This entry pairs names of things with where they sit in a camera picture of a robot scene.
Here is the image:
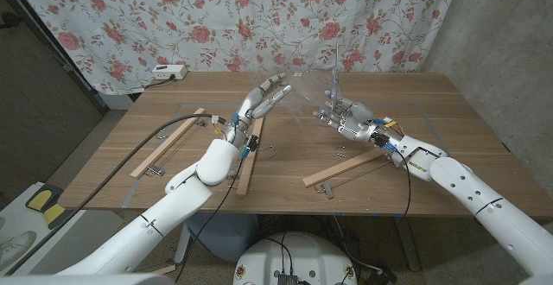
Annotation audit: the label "grey blue bin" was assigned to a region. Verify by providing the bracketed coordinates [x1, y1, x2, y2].
[177, 212, 261, 263]

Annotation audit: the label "black yellow floor pedal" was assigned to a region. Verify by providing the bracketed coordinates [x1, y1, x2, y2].
[24, 183, 81, 230]

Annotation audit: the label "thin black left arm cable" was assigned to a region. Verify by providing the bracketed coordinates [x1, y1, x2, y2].
[174, 146, 250, 284]

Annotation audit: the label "black partition frame post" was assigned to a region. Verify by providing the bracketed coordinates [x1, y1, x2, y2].
[0, 0, 110, 114]

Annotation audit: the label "white floor board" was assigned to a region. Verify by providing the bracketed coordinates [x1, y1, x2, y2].
[0, 180, 87, 256]

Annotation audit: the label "floral rose print curtain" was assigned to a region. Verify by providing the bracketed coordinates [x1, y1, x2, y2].
[6, 0, 463, 95]

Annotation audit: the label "white power strip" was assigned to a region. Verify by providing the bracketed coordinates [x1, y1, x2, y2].
[151, 64, 188, 81]

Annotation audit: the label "black torso cable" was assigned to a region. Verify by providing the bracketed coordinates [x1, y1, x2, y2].
[264, 231, 296, 276]

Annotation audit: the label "wooden clip hanger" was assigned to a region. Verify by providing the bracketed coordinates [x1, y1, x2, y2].
[129, 107, 208, 179]
[226, 116, 278, 197]
[302, 146, 401, 200]

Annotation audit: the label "black power adapter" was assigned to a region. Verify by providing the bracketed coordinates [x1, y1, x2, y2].
[366, 267, 397, 285]

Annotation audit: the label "white sneaker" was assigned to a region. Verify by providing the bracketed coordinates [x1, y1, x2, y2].
[0, 231, 38, 269]

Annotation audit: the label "grey orange handled scissors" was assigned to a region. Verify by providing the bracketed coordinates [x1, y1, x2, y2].
[323, 34, 346, 117]

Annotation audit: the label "grey table leg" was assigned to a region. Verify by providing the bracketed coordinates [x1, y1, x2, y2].
[393, 216, 421, 272]

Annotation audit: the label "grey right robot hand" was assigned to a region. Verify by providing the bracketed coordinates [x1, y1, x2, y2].
[312, 97, 378, 143]

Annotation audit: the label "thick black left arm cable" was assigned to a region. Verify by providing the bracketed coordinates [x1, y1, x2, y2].
[6, 113, 228, 276]

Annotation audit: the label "black power strip cable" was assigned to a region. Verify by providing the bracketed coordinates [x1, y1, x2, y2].
[141, 73, 177, 91]

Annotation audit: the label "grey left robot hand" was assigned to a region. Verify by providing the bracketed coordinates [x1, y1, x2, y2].
[234, 72, 294, 134]

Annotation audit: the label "transparent cling film sheet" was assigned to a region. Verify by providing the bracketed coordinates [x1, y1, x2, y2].
[248, 69, 353, 130]

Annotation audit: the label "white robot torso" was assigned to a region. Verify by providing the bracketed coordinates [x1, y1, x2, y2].
[232, 231, 358, 285]

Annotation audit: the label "white table leg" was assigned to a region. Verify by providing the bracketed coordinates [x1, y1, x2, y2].
[174, 223, 194, 265]

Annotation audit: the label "white robot chest shell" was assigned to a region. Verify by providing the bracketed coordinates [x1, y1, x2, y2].
[0, 273, 176, 285]

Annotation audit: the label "dark perforated partition panel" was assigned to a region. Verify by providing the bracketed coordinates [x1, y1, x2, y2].
[0, 0, 107, 200]

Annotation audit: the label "small wooden strip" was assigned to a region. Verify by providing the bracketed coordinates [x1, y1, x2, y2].
[149, 264, 177, 276]

